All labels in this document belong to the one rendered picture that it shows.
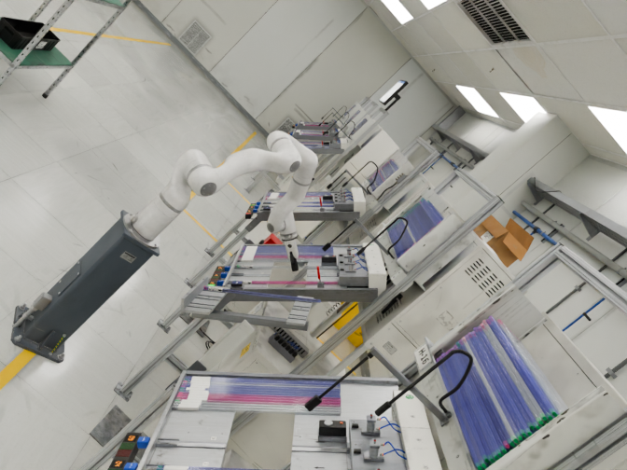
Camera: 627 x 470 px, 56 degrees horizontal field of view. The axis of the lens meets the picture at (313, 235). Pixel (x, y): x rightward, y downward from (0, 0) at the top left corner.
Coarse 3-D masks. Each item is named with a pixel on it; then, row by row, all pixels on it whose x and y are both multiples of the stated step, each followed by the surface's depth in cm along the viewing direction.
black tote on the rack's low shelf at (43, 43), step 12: (0, 24) 376; (12, 24) 394; (24, 24) 407; (36, 24) 423; (0, 36) 378; (12, 36) 377; (24, 36) 410; (48, 36) 431; (12, 48) 381; (36, 48) 411; (48, 48) 426
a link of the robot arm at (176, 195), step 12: (180, 156) 246; (192, 156) 242; (204, 156) 246; (180, 168) 244; (192, 168) 239; (180, 180) 245; (168, 192) 242; (180, 192) 243; (168, 204) 242; (180, 204) 243
